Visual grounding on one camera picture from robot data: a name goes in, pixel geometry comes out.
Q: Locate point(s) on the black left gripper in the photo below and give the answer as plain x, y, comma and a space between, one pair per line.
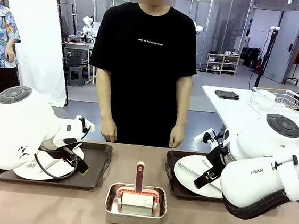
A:
54, 152

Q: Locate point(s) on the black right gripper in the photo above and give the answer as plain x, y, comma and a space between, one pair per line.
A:
218, 159

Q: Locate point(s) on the dark brown serving tray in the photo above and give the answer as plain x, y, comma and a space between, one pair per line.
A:
179, 156
95, 165

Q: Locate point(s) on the silver fork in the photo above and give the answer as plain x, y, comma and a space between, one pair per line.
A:
32, 165
206, 164

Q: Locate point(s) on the silver table knife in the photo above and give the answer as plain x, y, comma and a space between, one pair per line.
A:
48, 167
188, 169

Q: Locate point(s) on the white round plate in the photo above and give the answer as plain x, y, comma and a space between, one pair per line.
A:
29, 175
185, 182

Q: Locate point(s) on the pink lint roller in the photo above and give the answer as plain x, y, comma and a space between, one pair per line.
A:
137, 200

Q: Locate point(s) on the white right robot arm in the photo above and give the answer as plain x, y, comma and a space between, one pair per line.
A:
251, 181

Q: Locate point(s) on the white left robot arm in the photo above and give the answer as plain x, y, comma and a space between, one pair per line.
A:
16, 130

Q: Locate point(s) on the man's left forearm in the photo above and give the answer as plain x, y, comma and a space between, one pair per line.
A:
180, 115

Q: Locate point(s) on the man's right forearm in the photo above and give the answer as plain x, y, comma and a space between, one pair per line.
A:
107, 110

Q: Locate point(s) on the man's right hand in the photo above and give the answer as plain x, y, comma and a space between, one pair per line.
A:
109, 132

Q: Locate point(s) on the man's left hand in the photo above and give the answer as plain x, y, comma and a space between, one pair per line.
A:
176, 137

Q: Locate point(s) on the rectangular metal tin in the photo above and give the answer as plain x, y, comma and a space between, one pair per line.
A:
132, 220

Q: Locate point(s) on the white side table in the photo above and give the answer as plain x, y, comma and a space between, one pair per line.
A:
233, 107

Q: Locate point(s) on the folded black cloth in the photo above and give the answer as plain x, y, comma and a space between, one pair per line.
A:
226, 95

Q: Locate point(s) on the grey plastic stool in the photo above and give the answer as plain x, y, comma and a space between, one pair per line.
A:
75, 76

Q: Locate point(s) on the man in black t-shirt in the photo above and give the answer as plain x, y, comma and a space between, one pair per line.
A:
142, 76

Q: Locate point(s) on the wooden shoe rack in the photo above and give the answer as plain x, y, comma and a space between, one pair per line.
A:
222, 63

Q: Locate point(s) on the cluttered background workbench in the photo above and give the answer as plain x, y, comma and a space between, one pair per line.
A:
76, 46

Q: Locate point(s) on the black bags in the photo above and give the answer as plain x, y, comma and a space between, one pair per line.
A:
250, 57

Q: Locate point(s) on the white hanging curtain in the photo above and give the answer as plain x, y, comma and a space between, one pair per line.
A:
34, 38

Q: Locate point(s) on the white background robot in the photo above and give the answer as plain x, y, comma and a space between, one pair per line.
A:
88, 26
198, 28

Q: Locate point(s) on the grey door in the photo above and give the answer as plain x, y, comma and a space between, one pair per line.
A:
283, 51

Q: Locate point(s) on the black tripod stand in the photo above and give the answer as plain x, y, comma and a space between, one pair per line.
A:
273, 36

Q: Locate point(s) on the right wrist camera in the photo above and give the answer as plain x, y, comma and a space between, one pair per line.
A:
200, 137

